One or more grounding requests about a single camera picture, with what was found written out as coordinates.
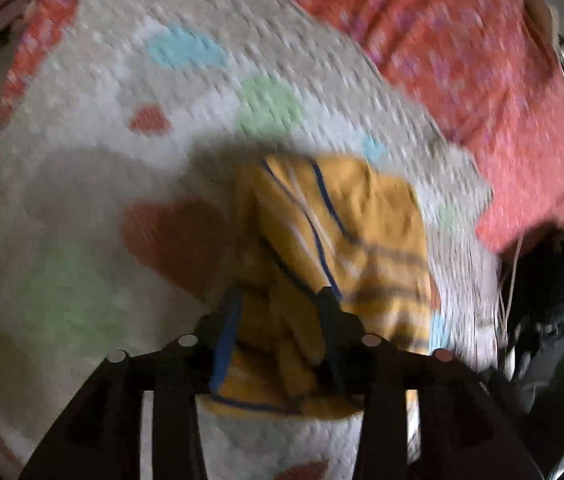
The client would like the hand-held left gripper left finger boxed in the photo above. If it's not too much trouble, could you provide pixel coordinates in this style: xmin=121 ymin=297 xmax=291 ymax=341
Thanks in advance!
xmin=19 ymin=287 xmax=245 ymax=480

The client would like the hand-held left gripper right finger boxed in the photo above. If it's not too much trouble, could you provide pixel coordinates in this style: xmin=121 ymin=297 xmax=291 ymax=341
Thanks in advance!
xmin=314 ymin=287 xmax=545 ymax=480

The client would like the yellow striped sweater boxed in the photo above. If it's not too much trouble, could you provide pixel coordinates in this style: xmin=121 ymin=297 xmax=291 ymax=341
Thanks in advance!
xmin=202 ymin=154 xmax=435 ymax=418

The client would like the white quilted heart blanket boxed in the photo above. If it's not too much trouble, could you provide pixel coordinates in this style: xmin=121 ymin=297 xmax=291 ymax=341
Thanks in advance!
xmin=0 ymin=0 xmax=505 ymax=480

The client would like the red floral bedsheet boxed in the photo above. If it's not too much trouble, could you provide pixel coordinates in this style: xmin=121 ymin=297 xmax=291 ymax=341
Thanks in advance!
xmin=0 ymin=0 xmax=564 ymax=256

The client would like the white cable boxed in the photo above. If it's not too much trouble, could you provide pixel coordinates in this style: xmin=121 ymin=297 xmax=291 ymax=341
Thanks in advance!
xmin=499 ymin=235 xmax=525 ymax=333

